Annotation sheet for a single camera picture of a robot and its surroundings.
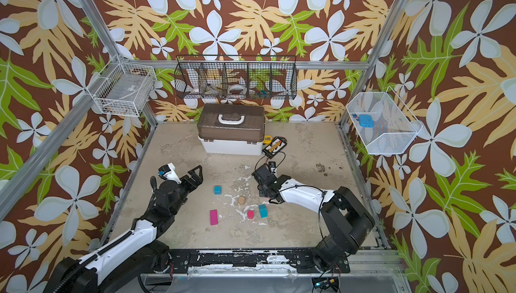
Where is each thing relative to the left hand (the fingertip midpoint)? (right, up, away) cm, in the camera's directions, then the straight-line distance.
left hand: (194, 168), depth 83 cm
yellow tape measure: (+32, +12, +26) cm, 43 cm away
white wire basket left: (-32, +34, +3) cm, 47 cm away
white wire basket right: (+81, +17, -4) cm, 83 cm away
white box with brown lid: (+15, +17, +6) cm, 23 cm away
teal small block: (+8, -11, +10) cm, 17 cm away
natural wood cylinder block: (+19, -15, +6) cm, 25 cm away
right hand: (+30, -10, +8) cm, 33 cm away
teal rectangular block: (+29, -19, +5) cm, 35 cm away
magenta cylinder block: (+23, -20, +2) cm, 31 cm away
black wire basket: (+18, +44, +16) cm, 50 cm away
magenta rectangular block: (+7, -22, +4) cm, 24 cm away
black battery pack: (+36, +8, +25) cm, 44 cm away
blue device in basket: (+74, +20, +3) cm, 77 cm away
